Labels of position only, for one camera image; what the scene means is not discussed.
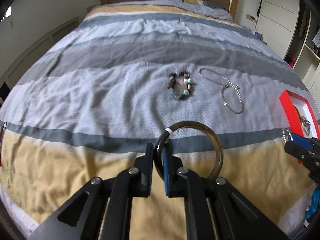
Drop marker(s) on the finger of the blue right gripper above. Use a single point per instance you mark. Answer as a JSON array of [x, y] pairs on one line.
[[301, 141]]

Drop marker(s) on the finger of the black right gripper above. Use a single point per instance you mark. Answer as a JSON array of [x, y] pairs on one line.
[[299, 151]]

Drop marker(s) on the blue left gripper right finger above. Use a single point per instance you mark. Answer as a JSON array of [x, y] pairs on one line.
[[214, 209]]

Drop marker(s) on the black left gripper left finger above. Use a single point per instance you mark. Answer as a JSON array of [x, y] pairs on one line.
[[101, 209]]

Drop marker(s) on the red jewelry box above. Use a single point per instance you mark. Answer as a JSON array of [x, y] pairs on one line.
[[288, 99]]

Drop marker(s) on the amber resin bangle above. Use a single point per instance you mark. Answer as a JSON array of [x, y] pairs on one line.
[[298, 113]]

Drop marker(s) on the dark brown bangle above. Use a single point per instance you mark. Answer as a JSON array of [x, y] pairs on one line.
[[157, 152]]

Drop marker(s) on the red item in wardrobe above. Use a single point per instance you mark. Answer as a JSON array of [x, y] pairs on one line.
[[292, 63]]

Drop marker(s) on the striped bed duvet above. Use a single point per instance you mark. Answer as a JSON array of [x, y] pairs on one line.
[[90, 105]]

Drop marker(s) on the hanging striped shirt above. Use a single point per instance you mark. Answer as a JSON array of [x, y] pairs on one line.
[[316, 39]]

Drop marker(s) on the purple tissue box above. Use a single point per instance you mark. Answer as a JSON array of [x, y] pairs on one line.
[[258, 35]]

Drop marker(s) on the white wardrobe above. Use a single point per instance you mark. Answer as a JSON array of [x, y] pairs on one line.
[[288, 27]]

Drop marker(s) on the white radiator cover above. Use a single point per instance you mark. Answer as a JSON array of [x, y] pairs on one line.
[[32, 54]]

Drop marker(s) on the lavender pillow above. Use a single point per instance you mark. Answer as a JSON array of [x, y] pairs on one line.
[[206, 8]]

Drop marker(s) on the window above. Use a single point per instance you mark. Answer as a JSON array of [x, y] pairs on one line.
[[7, 14]]

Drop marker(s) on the blue handle grip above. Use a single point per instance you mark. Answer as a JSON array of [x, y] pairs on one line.
[[312, 207]]

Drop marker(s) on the wall power outlet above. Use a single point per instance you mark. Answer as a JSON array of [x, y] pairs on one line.
[[249, 17]]

